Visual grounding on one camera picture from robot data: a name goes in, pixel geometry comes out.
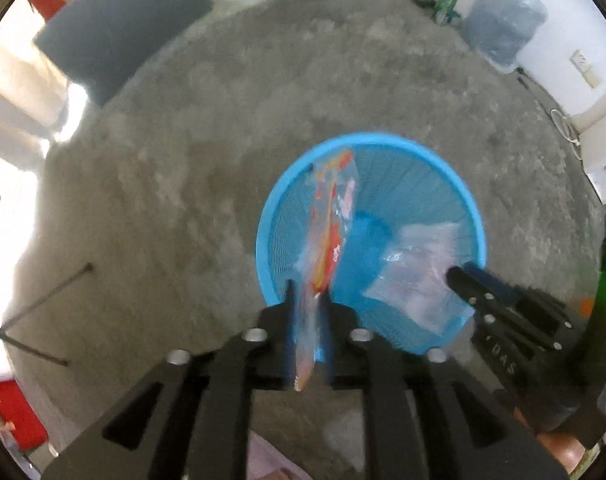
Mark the clear plastic bag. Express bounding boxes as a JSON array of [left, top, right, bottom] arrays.
[[364, 222, 468, 336]]

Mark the red orange snack wrapper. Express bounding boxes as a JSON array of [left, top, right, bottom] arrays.
[[294, 150, 358, 391]]

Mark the blue plastic basket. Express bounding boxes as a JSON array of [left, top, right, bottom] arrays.
[[255, 132, 488, 354]]

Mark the red container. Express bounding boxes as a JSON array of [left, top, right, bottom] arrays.
[[0, 379, 49, 452]]

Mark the large water jug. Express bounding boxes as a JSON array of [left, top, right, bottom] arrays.
[[462, 0, 547, 74]]

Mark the green drink can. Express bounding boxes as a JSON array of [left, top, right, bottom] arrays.
[[433, 0, 460, 26]]

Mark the dark grey cabinet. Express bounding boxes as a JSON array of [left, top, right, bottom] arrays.
[[34, 0, 212, 106]]

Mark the wall power socket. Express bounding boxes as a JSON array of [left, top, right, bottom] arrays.
[[570, 50, 602, 89]]

